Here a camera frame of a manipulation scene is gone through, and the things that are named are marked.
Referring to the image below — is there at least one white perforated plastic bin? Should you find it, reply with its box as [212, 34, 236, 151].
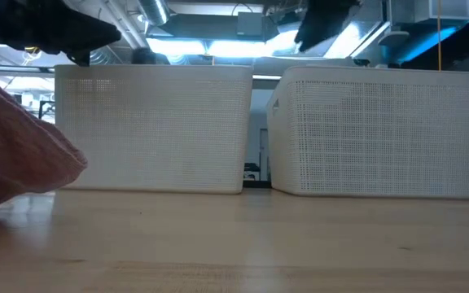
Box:
[265, 65, 469, 200]
[54, 63, 254, 195]

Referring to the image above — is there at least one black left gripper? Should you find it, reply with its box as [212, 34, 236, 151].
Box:
[0, 0, 122, 67]

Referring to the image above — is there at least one black garment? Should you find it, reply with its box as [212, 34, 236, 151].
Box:
[294, 0, 362, 53]

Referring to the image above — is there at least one black frame crossbar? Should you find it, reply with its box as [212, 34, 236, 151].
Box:
[242, 180, 273, 190]

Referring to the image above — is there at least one silver ventilation duct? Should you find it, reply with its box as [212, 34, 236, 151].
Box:
[136, 0, 171, 26]

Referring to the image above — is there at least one white ventilation box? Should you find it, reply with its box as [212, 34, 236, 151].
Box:
[388, 0, 469, 25]

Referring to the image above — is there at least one grey ceiling box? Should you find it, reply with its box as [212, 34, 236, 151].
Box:
[236, 11, 265, 42]

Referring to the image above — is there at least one pink knit garment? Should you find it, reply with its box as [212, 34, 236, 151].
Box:
[0, 68, 89, 213]

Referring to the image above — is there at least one yellow hanging cable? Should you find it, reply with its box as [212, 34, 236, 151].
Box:
[436, 0, 442, 71]

